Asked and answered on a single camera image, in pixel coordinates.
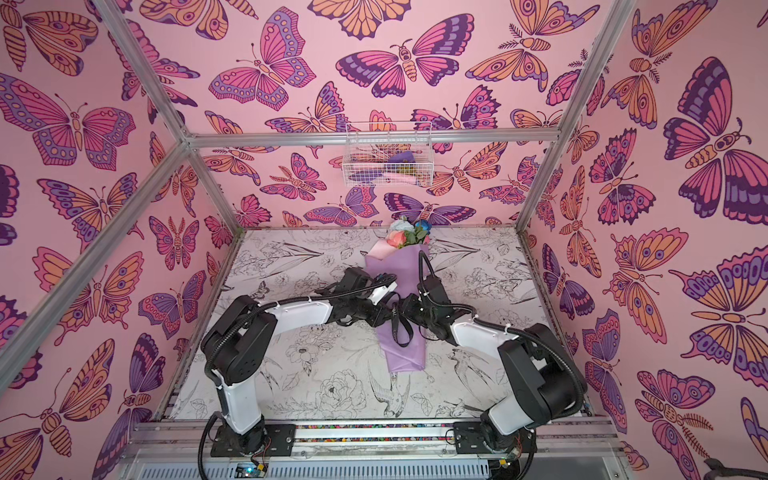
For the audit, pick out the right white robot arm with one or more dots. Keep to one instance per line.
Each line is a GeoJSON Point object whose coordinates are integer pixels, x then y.
{"type": "Point", "coordinates": [545, 383]}

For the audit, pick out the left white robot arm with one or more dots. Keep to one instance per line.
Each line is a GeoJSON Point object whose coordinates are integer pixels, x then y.
{"type": "Point", "coordinates": [236, 345]}

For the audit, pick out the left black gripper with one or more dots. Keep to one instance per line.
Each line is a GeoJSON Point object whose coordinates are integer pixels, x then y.
{"type": "Point", "coordinates": [381, 315]}

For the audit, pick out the blue fake flower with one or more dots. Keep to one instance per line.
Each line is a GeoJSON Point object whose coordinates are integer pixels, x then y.
{"type": "Point", "coordinates": [422, 228]}

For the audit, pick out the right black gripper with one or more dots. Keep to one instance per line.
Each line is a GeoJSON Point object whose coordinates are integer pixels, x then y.
{"type": "Point", "coordinates": [417, 309]}

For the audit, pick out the pink purple wrapping paper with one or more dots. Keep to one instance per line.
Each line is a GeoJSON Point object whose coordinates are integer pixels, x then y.
{"type": "Point", "coordinates": [404, 264]}

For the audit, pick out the black ribbon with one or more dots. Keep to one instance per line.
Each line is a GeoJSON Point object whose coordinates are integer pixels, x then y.
{"type": "Point", "coordinates": [401, 318]}

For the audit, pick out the white wire basket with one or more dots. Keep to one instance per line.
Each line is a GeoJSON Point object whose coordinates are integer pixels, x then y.
{"type": "Point", "coordinates": [387, 154]}

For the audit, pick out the pink fake rose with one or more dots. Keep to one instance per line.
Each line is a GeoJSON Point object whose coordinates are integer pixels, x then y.
{"type": "Point", "coordinates": [397, 239]}

